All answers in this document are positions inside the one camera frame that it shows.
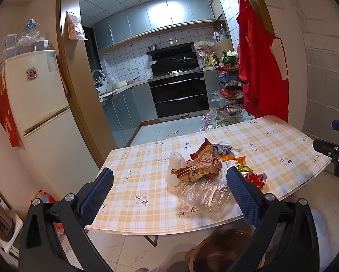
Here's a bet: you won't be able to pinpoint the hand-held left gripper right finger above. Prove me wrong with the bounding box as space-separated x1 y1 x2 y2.
226 167 320 272

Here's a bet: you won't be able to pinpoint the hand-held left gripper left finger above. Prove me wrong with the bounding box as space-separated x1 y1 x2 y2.
19 168 115 272

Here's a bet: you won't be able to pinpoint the red plastic wrapper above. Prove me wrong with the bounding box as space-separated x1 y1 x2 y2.
245 172 268 190

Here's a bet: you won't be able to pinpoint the white label wrapper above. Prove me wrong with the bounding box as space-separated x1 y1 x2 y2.
220 160 238 176

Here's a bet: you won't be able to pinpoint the clear plastic tray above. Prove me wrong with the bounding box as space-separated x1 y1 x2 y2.
177 180 232 213

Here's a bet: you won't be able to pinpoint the small clear plastic piece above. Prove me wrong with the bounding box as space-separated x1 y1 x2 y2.
219 141 242 152

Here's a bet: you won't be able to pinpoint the blue candy wrapper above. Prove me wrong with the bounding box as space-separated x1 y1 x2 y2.
212 144 232 155

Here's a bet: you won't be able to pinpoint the tan snack wrapper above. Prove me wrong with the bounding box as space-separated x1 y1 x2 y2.
171 150 222 185

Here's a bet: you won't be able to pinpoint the brown trash bin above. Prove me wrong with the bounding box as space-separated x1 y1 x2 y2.
186 228 261 272

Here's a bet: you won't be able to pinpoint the red orange snack wrapper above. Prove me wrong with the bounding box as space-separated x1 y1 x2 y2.
190 137 215 162

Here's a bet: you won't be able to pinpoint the white foam fruit net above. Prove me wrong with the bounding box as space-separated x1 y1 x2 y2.
166 151 187 187

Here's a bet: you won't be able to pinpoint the red gift bag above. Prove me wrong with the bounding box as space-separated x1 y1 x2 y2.
34 189 58 204

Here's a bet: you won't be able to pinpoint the yellow plaid tablecloth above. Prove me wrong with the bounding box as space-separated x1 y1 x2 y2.
85 115 333 236

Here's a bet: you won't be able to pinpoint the person's white clothing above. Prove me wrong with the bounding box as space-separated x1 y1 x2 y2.
311 210 333 272

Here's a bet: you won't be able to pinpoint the clear plastic bags pile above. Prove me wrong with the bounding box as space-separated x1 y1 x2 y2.
199 91 255 131

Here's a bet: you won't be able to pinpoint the grey lower cabinets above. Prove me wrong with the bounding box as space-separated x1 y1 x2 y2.
100 83 160 148

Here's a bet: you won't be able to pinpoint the grey cabinets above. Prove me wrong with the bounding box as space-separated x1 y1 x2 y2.
100 83 160 148
92 0 217 51

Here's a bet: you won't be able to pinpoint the grey countertop appliance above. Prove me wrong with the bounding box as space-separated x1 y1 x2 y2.
0 195 24 254

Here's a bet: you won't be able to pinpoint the red apron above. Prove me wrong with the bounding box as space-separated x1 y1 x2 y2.
236 0 289 122

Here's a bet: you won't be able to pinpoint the cream refrigerator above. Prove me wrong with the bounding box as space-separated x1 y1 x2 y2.
0 50 100 204

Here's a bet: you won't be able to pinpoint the red paper decoration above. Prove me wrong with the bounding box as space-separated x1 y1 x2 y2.
0 69 22 148

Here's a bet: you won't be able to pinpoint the black built-in oven stove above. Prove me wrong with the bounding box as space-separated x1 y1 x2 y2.
148 69 210 119

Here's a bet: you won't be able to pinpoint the chrome kitchen faucet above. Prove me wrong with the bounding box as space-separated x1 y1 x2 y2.
92 69 106 87

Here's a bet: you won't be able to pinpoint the dark kitchen window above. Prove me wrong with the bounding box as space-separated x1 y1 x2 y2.
83 27 100 94

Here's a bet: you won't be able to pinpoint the row of condiment bottles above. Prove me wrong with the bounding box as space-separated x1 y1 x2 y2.
199 49 218 68

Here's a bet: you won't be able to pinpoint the white fridge sticker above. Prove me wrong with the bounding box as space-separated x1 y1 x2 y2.
48 52 58 73

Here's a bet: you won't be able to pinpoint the black wok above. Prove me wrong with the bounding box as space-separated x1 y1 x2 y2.
177 57 197 67

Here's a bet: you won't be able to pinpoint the black range hood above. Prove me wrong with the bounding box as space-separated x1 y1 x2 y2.
146 42 200 74

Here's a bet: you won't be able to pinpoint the wood framed window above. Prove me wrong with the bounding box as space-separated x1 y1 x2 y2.
211 0 234 43

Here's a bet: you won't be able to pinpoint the clear plastic storage containers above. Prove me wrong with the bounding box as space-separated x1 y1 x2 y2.
2 19 50 60

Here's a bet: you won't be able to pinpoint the hanging printed bag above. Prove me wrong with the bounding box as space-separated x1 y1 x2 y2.
65 11 88 41

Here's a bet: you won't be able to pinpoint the grey upper cabinets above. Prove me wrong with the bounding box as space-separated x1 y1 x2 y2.
92 0 217 51

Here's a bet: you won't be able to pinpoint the black wire storage rack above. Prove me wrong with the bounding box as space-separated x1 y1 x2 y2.
216 52 245 115

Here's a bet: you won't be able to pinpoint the wooden door frame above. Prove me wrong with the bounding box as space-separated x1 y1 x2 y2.
56 0 275 168

